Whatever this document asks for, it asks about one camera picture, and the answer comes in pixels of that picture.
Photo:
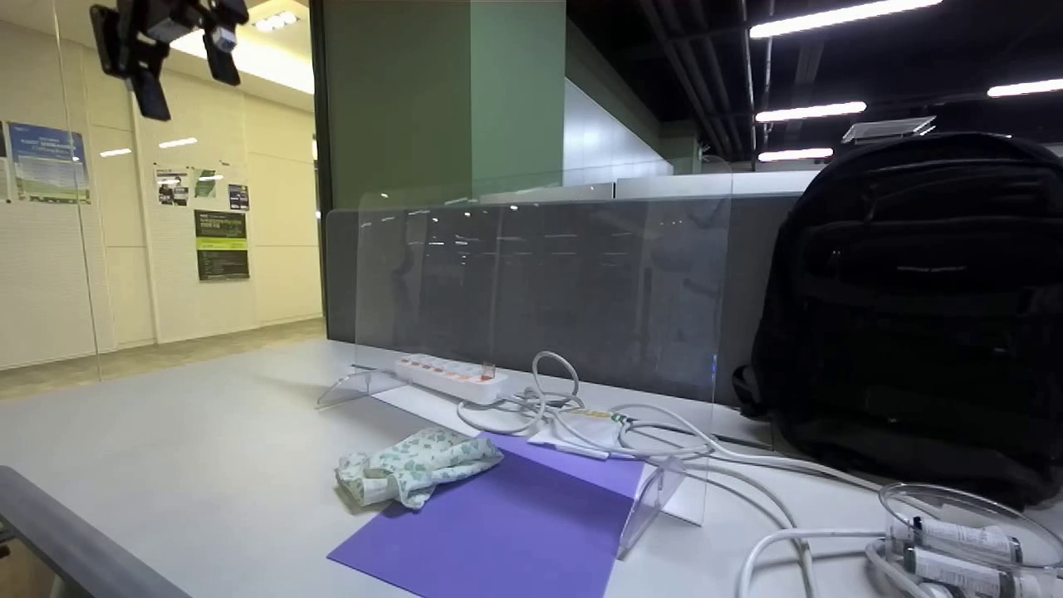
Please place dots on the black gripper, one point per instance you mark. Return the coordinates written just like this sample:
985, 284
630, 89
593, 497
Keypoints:
168, 18

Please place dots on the pale green patterned cloth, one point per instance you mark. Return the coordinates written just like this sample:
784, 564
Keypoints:
426, 460

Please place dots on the recessed ceiling light panel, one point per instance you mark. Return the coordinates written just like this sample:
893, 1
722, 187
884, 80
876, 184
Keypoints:
277, 54

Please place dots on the green pillar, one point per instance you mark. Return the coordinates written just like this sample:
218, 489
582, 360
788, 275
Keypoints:
432, 101

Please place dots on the white power strip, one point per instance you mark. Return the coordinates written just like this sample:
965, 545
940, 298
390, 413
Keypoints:
454, 379

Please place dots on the clear acrylic screen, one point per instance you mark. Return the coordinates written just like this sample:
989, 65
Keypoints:
553, 287

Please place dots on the purple mat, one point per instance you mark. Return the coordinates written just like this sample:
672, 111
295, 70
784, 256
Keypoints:
501, 534

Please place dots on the grey partition panel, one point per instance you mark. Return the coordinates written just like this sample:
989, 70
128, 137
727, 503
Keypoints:
765, 276

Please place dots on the fluorescent ceiling light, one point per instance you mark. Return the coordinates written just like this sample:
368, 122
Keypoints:
795, 156
1025, 89
811, 111
841, 18

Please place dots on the black backpack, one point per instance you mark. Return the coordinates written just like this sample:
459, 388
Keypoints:
919, 310

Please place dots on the white plug adapter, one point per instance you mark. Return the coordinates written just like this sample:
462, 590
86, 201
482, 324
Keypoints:
965, 538
950, 575

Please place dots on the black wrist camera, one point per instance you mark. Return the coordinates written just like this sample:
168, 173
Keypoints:
109, 37

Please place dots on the small wall photo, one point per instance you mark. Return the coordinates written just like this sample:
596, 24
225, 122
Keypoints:
209, 184
170, 187
236, 198

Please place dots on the blue wall poster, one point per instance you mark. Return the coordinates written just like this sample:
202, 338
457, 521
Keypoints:
48, 162

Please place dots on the dark green wall poster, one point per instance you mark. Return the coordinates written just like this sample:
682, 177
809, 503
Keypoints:
221, 249

